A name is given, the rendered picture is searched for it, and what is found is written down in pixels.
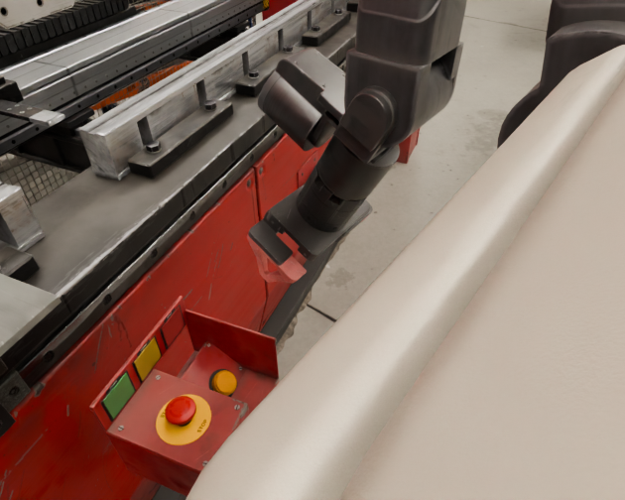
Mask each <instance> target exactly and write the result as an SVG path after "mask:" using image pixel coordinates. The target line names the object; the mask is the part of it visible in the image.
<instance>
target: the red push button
mask: <svg viewBox="0 0 625 500"><path fill-rule="evenodd" d="M195 412H196V404H195V402H194V400H193V399H192V398H190V397H188V396H179V397H176V398H174V399H172V400H171V401H170V402H169V404H168V405H167V407H166V412H165V415H166V419H167V421H168V422H169V423H171V424H173V425H178V426H180V427H184V426H186V425H188V424H189V423H190V422H191V419H192V418H193V416H194V414H195Z"/></svg>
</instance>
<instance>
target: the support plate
mask: <svg viewBox="0 0 625 500"><path fill-rule="evenodd" d="M61 302H62V301H61V299H60V297H59V296H57V295H54V294H52V293H49V292H47V291H44V290H41V289H39V288H36V287H34V286H31V285H29V284H26V283H23V282H21V281H18V280H16V279H13V278H10V277H8V276H5V275H3V274H0V356H2V355H3V354H4V353H5V352H6V351H7V350H8V349H9V348H11V347H12V346H13V345H14V344H15V343H16V342H17V341H18V340H19V339H21V338H22V337H23V336H24V335H25V334H26V333H27V332H28V331H29V330H31V329H32V328H33V327H34V326H35V325H36V324H37V323H38V322H39V321H41V320H42V319H43V318H44V317H45V316H46V315H47V314H48V313H50V312H51V311H52V310H53V309H54V308H55V307H56V306H57V305H58V304H60V303H61Z"/></svg>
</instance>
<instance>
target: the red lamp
mask: <svg viewBox="0 0 625 500"><path fill-rule="evenodd" d="M184 326H185V324H184V320H183V317H182V313H181V310H180V307H178V308H177V309H176V310H175V311H174V313H173V314H172V315H171V316H170V318H169V319H168V320H167V321H166V323H165V324H164V325H163V326H162V332H163V335H164V338H165V341H166V344H167V346H168V347H169V346H170V344H171V343H172V342H173V340H174V339H175V338H176V336H177V335H178V334H179V332H180V331H181V330H182V329H183V327H184Z"/></svg>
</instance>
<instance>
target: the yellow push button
mask: <svg viewBox="0 0 625 500"><path fill-rule="evenodd" d="M236 386H237V380H236V378H235V376H234V375H233V373H231V372H230V371H227V370H223V371H220V372H218V373H217V374H216V375H215V376H214V377H213V379H212V388H213V390H214V391H215V392H217V393H220V394H223V395H225V396H228V395H230V394H231V393H233V392H234V391H235V389H236Z"/></svg>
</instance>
